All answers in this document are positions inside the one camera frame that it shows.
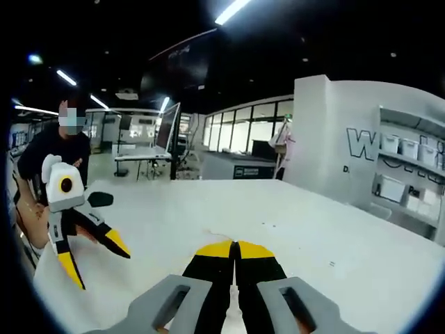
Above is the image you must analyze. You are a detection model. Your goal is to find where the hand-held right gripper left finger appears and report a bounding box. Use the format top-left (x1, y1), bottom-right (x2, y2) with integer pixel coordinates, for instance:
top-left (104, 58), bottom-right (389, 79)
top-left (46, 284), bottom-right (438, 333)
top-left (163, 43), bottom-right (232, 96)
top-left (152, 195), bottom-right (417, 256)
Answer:
top-left (83, 239), bottom-right (234, 334)

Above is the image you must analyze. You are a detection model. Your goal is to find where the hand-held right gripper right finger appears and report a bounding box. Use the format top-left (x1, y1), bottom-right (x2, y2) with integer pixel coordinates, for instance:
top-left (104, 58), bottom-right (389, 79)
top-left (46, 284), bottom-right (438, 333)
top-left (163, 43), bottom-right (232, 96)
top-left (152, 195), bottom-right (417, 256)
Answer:
top-left (233, 240), bottom-right (378, 334)

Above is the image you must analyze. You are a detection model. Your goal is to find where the person's left hand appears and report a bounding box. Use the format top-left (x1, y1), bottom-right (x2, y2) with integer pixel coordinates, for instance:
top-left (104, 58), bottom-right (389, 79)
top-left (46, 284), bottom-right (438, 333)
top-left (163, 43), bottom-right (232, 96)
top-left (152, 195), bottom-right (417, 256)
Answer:
top-left (71, 222), bottom-right (102, 244)

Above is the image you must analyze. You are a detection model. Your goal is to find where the white workbench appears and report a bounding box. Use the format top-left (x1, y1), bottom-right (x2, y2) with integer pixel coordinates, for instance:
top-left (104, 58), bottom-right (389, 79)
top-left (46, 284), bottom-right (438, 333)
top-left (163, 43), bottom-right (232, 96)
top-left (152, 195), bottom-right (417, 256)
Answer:
top-left (114, 145), bottom-right (173, 182)

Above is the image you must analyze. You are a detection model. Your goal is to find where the grey counter cabinet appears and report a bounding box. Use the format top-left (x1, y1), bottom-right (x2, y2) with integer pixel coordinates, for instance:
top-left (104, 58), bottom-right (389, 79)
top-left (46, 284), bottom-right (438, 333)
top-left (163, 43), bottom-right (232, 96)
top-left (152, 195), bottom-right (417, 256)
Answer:
top-left (201, 151), bottom-right (279, 180)

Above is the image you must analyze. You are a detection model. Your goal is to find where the large tilted display screen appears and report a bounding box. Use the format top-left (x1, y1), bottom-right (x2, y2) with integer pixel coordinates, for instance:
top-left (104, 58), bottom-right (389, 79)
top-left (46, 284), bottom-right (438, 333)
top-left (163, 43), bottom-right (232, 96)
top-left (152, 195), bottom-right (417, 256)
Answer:
top-left (155, 102), bottom-right (181, 154)

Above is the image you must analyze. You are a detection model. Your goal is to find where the black monitor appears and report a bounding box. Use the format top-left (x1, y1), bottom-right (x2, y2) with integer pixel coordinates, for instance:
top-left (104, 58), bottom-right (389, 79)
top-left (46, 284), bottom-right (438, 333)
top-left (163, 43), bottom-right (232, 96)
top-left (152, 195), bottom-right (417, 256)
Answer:
top-left (252, 138), bottom-right (277, 161)

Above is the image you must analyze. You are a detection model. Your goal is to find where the white pink object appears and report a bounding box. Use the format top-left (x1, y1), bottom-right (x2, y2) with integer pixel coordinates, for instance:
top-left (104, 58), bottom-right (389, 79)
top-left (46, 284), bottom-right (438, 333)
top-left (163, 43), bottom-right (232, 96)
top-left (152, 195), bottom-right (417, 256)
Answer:
top-left (269, 116), bottom-right (296, 180)

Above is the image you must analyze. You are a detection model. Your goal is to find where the white lettered partition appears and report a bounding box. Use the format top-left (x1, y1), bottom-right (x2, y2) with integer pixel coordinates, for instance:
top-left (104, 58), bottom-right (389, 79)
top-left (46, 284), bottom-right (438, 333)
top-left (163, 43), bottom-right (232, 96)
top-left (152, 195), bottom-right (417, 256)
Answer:
top-left (283, 75), bottom-right (445, 213)

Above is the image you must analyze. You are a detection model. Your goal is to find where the white flat box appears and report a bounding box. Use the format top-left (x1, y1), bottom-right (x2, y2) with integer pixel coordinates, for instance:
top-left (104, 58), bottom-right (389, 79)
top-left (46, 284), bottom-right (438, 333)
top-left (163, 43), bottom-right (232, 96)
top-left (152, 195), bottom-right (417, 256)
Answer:
top-left (380, 175), bottom-right (406, 202)

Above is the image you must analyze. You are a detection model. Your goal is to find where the dark hanging ceiling screen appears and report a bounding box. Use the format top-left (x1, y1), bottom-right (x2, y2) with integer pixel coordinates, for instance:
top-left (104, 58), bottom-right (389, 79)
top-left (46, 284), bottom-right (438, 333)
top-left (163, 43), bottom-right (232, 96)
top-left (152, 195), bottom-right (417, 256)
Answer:
top-left (140, 28), bottom-right (218, 93)

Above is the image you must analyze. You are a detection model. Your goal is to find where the grey shelving unit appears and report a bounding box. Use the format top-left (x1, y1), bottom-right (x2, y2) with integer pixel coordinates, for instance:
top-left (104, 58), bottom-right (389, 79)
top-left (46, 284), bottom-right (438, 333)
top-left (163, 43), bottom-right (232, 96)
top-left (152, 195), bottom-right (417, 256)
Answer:
top-left (371, 104), bottom-right (445, 241)

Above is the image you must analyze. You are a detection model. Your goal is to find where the white storage bin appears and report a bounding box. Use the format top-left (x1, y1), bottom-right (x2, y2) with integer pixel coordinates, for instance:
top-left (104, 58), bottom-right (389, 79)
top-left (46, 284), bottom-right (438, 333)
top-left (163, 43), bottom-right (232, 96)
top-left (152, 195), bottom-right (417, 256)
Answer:
top-left (399, 138), bottom-right (420, 157)
top-left (419, 143), bottom-right (439, 163)
top-left (380, 134), bottom-right (401, 154)

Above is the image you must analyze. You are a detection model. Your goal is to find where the long ceiling light strip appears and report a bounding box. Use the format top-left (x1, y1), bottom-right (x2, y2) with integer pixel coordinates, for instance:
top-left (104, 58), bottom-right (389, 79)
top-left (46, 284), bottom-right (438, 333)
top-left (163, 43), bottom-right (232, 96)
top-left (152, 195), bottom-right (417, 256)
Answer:
top-left (214, 0), bottom-right (251, 25)

